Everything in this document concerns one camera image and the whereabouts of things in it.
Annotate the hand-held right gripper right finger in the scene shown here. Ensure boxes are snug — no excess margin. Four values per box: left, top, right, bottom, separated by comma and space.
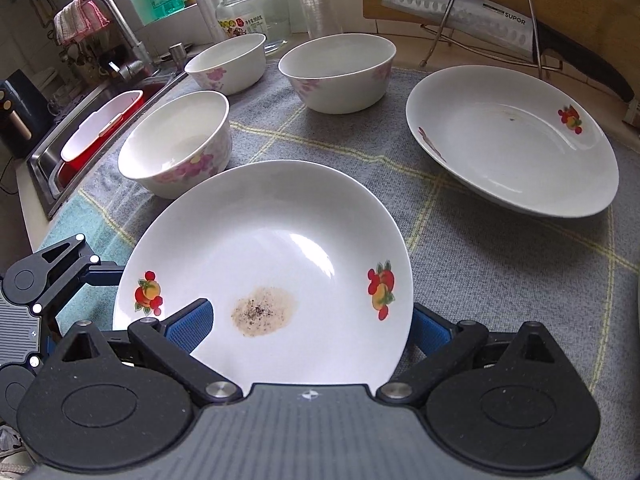
377, 302, 571, 403

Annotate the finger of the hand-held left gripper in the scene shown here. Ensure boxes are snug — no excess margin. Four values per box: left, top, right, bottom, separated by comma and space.
39, 281, 123, 362
32, 234, 124, 312

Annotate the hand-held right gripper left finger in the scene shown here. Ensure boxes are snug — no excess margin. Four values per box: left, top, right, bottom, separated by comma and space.
47, 298, 241, 406

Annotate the white plate fruit print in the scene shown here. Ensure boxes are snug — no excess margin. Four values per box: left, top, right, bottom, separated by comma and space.
112, 160, 415, 396
405, 66, 621, 218

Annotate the white bowl pink flower print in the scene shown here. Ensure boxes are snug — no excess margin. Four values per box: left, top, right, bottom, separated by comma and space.
278, 34, 397, 114
118, 91, 232, 199
185, 33, 267, 96

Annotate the grey and teal mat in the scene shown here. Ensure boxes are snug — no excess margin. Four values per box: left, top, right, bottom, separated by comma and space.
32, 55, 640, 480

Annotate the steel sink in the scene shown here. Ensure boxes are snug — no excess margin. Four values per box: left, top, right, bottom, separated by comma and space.
25, 70, 188, 221

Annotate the red plastic basin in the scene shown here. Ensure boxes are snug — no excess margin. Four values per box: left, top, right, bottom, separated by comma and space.
57, 77, 168, 171

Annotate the black kitchen appliance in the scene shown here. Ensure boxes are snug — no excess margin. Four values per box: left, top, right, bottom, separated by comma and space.
0, 70, 53, 148

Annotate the steel faucet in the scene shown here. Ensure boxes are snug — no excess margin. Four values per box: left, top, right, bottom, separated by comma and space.
90, 0, 156, 81

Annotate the pink dish cloth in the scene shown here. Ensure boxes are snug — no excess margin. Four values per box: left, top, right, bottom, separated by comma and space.
54, 0, 111, 46

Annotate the glass jar green lid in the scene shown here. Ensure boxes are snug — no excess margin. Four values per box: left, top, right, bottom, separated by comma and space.
216, 0, 292, 56

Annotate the stack of clear plastic cups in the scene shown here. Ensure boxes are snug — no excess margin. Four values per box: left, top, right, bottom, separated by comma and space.
289, 0, 343, 41

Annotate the steel wire rack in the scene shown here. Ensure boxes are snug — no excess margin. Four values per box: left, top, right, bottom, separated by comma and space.
419, 0, 563, 78

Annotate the steel kitchen knife black handle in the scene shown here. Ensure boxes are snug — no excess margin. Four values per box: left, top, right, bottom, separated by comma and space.
382, 0, 636, 103

